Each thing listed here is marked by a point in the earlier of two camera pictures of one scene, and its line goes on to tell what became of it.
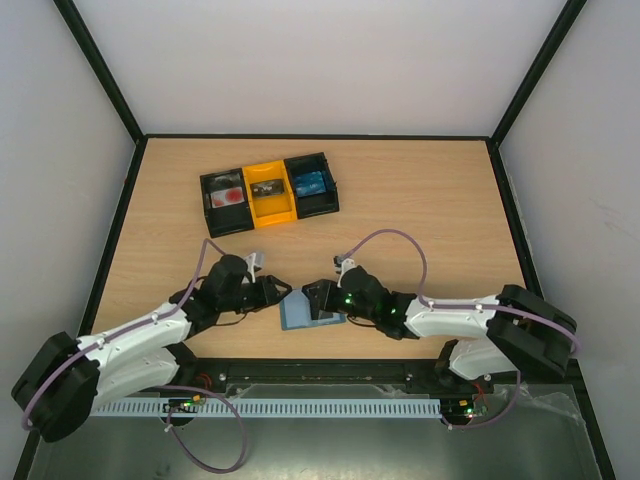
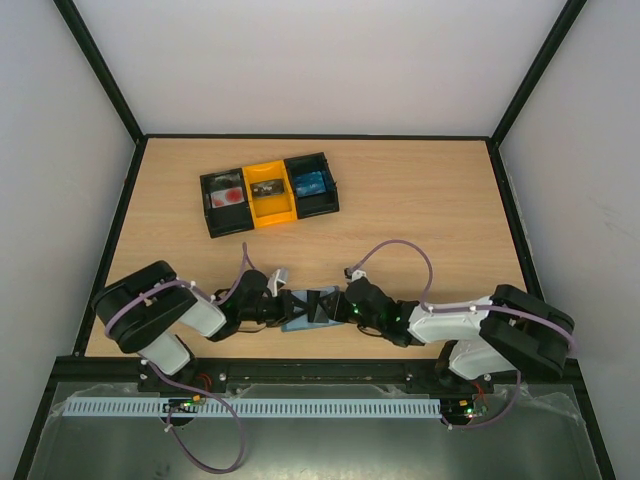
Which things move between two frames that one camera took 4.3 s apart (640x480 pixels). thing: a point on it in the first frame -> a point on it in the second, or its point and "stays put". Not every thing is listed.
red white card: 227,197 stays put
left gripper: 268,295 -> 286,311
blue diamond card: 310,183 stays put
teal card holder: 295,311 stays put
